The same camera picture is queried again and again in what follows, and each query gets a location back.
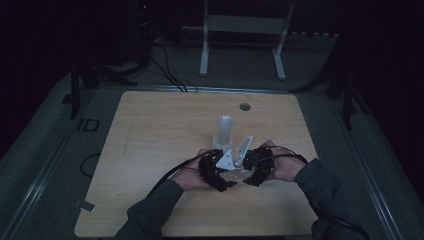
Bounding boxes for translucent plastic container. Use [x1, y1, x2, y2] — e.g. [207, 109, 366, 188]
[212, 114, 235, 155]

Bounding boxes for black floor cables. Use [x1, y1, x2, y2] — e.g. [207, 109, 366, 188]
[149, 42, 198, 93]

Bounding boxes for grey tape piece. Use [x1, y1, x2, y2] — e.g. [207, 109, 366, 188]
[73, 198, 97, 214]

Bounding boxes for white power strip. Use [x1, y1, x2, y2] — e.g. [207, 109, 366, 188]
[289, 31, 340, 39]

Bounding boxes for black cable loop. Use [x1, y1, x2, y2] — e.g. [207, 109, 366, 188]
[79, 152, 102, 179]

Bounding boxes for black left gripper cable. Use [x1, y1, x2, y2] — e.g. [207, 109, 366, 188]
[147, 149, 218, 198]

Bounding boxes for black stand legs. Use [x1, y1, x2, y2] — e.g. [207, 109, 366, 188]
[61, 59, 138, 121]
[289, 58, 372, 132]

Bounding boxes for person's left hand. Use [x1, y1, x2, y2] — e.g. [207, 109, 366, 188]
[169, 148, 216, 192]

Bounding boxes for dark equipment rack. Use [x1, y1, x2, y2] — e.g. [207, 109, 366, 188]
[98, 0, 155, 69]

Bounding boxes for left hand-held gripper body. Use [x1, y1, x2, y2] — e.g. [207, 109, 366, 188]
[198, 148, 236, 188]

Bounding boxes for person's right hand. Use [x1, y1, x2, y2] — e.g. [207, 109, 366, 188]
[259, 139, 310, 183]

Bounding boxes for grey metal rail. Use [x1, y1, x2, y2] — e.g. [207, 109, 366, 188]
[96, 83, 291, 95]
[0, 96, 96, 240]
[328, 96, 406, 240]

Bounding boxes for white metal stand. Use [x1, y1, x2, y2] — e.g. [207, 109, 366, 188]
[198, 0, 297, 81]

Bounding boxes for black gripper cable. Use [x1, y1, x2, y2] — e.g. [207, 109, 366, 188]
[251, 144, 372, 240]
[147, 149, 218, 198]

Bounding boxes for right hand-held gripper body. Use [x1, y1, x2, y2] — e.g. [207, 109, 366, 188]
[233, 135, 276, 178]

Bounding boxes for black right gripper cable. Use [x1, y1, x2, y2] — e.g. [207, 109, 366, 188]
[251, 144, 372, 240]

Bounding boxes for clear plastic wrapper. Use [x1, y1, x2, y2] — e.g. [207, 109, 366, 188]
[218, 167, 256, 184]

